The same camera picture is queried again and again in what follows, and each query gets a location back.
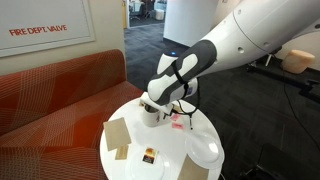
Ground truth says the white ceramic mug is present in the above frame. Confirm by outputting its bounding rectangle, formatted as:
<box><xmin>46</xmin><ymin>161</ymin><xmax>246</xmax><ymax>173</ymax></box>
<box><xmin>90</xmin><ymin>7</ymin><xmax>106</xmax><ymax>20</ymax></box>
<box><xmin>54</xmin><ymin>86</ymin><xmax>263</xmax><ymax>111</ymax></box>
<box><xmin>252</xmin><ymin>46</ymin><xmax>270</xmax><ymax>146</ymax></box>
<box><xmin>142</xmin><ymin>104</ymin><xmax>165</xmax><ymax>128</ymax></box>

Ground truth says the round white table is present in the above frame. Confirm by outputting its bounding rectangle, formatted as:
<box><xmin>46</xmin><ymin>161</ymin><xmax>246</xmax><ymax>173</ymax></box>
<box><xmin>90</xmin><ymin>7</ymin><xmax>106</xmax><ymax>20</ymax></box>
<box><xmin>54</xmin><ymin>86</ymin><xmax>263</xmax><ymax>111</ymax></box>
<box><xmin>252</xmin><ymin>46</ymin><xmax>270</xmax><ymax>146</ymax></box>
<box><xmin>99</xmin><ymin>96</ymin><xmax>225</xmax><ymax>180</ymax></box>

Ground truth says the large brown paper napkin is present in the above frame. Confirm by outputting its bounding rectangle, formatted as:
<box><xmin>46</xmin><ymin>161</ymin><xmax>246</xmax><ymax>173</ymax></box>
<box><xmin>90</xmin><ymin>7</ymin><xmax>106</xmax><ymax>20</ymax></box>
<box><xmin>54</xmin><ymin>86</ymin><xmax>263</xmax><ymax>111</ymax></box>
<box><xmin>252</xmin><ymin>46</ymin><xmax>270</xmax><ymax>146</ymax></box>
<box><xmin>102</xmin><ymin>116</ymin><xmax>132</xmax><ymax>152</ymax></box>

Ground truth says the orange and black sachet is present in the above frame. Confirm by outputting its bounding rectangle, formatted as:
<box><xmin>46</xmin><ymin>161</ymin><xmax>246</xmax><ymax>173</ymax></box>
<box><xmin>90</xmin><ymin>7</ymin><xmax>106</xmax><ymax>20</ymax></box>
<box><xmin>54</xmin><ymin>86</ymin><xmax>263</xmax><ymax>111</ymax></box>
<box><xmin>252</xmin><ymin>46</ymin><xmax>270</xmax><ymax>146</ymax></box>
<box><xmin>142</xmin><ymin>147</ymin><xmax>158</xmax><ymax>165</ymax></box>

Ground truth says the small brown paper packet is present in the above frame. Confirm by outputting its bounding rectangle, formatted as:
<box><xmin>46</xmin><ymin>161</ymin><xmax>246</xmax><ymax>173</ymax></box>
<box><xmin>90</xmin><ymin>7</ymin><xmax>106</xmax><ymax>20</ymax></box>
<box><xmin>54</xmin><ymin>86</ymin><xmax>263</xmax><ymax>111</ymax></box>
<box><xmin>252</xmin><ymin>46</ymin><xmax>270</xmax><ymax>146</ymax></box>
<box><xmin>114</xmin><ymin>144</ymin><xmax>130</xmax><ymax>161</ymax></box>

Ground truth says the white waste bin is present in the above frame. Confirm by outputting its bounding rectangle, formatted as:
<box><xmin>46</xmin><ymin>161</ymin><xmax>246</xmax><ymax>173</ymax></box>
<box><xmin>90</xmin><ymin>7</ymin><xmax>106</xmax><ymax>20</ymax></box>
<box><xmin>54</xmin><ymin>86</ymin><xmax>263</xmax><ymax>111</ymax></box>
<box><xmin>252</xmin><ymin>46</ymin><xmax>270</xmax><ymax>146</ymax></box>
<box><xmin>154</xmin><ymin>8</ymin><xmax>166</xmax><ymax>21</ymax></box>

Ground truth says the orange patterned sofa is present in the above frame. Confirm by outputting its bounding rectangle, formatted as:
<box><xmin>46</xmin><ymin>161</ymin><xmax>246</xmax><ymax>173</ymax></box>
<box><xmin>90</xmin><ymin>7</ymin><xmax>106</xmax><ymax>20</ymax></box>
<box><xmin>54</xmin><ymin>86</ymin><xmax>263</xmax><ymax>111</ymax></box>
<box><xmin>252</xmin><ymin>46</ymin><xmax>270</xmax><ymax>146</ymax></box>
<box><xmin>0</xmin><ymin>49</ymin><xmax>148</xmax><ymax>180</ymax></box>

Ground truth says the black tripod base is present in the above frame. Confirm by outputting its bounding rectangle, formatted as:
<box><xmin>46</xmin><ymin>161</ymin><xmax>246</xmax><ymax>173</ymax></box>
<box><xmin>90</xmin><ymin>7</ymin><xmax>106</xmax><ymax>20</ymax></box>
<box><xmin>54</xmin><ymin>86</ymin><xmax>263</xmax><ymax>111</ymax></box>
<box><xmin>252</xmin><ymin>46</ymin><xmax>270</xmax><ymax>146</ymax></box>
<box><xmin>238</xmin><ymin>164</ymin><xmax>278</xmax><ymax>180</ymax></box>

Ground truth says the white fire valve sign panel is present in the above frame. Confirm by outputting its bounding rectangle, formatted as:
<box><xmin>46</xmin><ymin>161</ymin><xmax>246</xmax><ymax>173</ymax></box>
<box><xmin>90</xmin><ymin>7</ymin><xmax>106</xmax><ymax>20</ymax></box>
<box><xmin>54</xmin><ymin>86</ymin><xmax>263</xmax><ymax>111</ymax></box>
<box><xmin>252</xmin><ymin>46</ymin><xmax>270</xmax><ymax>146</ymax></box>
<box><xmin>0</xmin><ymin>0</ymin><xmax>96</xmax><ymax>59</ymax></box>

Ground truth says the black floor stand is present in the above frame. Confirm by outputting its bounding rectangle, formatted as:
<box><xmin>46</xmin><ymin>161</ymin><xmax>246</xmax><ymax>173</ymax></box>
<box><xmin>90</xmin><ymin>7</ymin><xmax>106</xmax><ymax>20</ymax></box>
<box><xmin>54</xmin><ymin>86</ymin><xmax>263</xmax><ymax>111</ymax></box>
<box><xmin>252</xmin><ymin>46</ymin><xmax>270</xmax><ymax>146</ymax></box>
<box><xmin>245</xmin><ymin>46</ymin><xmax>320</xmax><ymax>101</ymax></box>

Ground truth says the beige round ottoman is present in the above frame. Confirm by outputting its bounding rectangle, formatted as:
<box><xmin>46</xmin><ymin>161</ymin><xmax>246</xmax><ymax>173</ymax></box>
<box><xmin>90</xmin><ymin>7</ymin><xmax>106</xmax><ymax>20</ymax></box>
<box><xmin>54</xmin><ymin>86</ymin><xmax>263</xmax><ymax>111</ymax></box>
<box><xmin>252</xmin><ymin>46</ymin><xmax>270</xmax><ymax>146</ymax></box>
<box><xmin>280</xmin><ymin>49</ymin><xmax>316</xmax><ymax>75</ymax></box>

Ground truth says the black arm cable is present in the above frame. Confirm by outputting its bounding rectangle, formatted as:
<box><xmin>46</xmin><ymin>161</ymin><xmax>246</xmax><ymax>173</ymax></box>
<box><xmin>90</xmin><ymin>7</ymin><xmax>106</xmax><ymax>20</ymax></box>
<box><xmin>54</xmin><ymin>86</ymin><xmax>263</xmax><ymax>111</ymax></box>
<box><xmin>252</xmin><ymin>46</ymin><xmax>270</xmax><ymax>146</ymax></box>
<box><xmin>171</xmin><ymin>59</ymin><xmax>202</xmax><ymax>118</ymax></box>

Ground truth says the black floor cable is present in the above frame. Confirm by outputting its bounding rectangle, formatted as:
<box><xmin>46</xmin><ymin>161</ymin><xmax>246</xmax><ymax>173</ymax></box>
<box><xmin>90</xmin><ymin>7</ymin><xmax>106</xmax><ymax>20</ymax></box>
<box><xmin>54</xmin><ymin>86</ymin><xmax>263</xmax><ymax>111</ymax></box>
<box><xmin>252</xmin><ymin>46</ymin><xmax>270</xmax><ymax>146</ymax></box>
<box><xmin>282</xmin><ymin>74</ymin><xmax>320</xmax><ymax>143</ymax></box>

